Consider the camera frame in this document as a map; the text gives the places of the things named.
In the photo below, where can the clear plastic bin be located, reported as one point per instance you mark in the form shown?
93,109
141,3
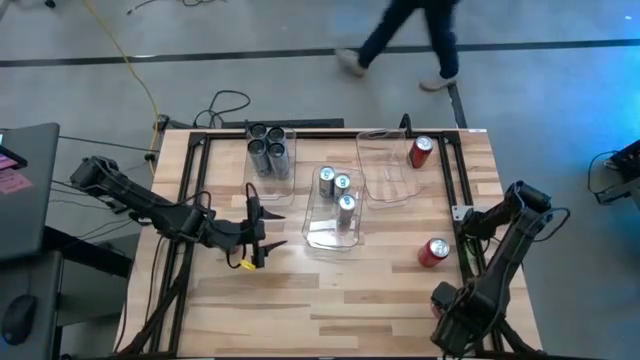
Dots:
387,180
325,235
272,187

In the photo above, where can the phone with pink screen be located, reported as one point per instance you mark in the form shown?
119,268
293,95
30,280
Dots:
10,161

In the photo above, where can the silver corner bracket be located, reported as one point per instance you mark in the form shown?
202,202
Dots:
460,214

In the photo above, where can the black table clamp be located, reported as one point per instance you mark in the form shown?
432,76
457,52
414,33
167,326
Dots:
406,125
162,122

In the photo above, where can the white tape strip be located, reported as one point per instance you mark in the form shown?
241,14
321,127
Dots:
477,130

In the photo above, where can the black chair caster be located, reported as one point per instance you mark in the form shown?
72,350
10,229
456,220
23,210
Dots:
50,3

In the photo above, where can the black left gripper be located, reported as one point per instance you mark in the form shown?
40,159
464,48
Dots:
240,235

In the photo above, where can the person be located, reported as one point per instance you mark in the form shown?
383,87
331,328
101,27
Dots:
442,35

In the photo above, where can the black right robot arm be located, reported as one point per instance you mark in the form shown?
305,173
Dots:
505,260

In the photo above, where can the dark grey desk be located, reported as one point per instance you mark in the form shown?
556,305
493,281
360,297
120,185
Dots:
47,300

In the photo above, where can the person's shoe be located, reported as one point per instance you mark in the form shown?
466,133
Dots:
350,62
437,83

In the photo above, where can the black computer mouse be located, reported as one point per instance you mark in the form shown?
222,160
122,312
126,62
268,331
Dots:
19,317

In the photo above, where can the black metal table frame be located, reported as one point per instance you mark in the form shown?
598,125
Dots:
196,136

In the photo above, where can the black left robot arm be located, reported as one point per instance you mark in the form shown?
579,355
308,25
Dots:
145,205

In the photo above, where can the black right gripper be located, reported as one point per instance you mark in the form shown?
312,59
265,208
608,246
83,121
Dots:
465,320

